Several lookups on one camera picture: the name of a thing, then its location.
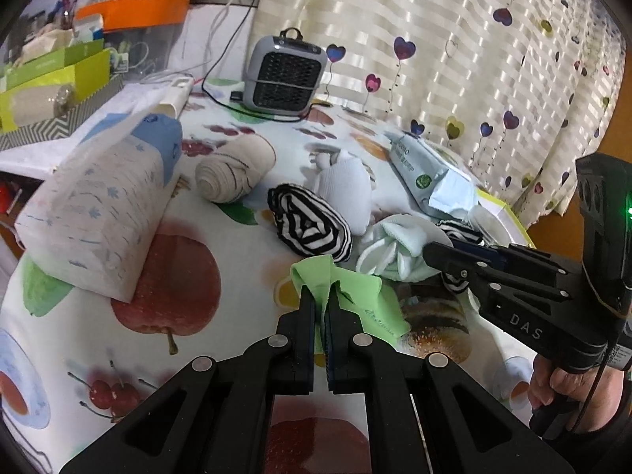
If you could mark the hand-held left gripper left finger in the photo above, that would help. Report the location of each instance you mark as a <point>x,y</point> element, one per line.
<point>303,335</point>

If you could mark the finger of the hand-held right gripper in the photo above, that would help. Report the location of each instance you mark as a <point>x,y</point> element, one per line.
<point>459,261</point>
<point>523,255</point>

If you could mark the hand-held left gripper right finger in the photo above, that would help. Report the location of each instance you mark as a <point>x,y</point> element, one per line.
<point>340,350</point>

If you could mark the black white striped sock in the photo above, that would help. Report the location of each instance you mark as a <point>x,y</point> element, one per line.
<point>306,222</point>
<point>459,231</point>

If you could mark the light green cloth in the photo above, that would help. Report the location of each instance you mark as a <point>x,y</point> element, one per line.
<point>365,306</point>

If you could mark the mint green towel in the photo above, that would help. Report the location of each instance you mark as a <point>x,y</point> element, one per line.
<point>395,247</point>

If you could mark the person's right forearm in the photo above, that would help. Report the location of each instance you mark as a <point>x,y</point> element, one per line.
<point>614,437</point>

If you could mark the person's right hand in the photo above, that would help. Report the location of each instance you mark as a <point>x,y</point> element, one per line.
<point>568,387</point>

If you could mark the wet wipes pack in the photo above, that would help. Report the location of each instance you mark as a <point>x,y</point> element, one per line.
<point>419,168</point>

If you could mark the brown wooden door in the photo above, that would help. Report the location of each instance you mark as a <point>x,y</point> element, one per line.
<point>617,108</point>

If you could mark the beige rolled bandage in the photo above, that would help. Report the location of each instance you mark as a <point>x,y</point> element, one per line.
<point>237,170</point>

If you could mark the heart print curtain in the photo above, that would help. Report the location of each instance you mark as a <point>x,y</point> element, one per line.
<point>444,84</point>

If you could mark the white blue tissue pack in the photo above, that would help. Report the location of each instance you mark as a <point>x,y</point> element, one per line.
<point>98,207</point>

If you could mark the small grey fan heater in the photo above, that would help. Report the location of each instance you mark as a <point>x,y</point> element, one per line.
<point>286,76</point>

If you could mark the clear plastic storage bin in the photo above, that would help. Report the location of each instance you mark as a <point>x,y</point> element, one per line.
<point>148,49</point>

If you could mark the zigzag patterned box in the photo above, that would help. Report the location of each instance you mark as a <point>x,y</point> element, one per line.
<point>49,131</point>

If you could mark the green tissue box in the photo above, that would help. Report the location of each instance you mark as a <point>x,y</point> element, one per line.
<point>84,69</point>

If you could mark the orange tray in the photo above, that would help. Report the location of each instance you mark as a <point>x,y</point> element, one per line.
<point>143,12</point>

